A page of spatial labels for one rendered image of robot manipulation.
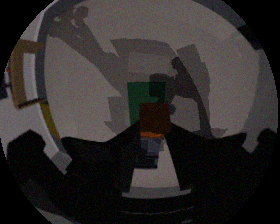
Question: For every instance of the orange l-shaped part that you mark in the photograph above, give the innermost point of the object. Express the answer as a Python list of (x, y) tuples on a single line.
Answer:
[(154, 120)]

